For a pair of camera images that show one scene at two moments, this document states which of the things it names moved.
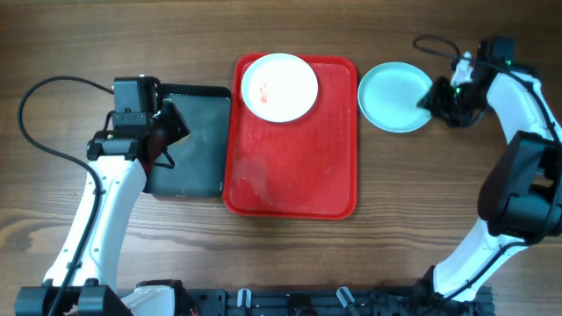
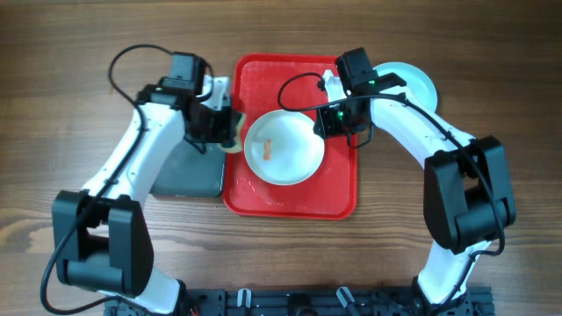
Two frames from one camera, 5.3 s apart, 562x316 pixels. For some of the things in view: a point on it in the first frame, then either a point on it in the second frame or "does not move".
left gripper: [170, 117] → [221, 134]
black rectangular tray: [196, 165] does not move
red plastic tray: [306, 168] does not move
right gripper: [433, 101] → [327, 128]
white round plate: [279, 88] → [282, 147]
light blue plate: [388, 97] does not move
